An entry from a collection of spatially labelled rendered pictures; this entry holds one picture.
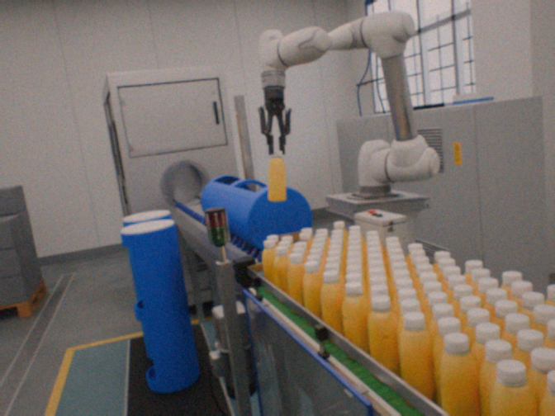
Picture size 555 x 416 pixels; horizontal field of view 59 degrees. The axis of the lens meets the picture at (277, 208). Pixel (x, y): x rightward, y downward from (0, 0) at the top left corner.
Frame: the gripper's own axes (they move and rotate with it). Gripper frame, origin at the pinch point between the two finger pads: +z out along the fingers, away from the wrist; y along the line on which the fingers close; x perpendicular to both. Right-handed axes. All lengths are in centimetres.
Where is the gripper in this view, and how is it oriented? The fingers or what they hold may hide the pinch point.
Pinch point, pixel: (276, 145)
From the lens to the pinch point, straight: 181.6
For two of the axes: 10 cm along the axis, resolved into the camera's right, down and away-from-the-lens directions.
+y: -8.8, 0.4, -4.7
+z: 0.5, 10.0, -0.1
